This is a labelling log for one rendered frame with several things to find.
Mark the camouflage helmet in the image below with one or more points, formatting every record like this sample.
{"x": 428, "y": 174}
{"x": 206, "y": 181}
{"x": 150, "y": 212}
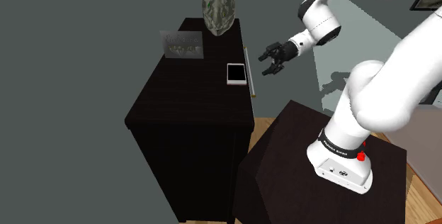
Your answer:
{"x": 218, "y": 10}

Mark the grey furniture piece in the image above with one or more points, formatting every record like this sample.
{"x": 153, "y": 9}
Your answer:
{"x": 421, "y": 137}

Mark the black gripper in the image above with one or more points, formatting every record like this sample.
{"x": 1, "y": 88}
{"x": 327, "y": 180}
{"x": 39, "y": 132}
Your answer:
{"x": 287, "y": 51}

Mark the white tablet with black screen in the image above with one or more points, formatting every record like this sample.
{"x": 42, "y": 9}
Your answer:
{"x": 237, "y": 73}

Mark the dark wooden cabinet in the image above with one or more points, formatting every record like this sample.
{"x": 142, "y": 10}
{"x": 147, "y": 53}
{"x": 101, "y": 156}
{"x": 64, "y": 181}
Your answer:
{"x": 193, "y": 105}

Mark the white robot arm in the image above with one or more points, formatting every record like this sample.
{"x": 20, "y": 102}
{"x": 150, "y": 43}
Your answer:
{"x": 386, "y": 88}

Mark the dark wooden robot stand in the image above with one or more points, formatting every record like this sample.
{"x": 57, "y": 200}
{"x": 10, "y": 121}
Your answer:
{"x": 286, "y": 181}

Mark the thin white rod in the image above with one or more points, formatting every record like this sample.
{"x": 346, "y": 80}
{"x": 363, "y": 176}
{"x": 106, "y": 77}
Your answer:
{"x": 249, "y": 73}

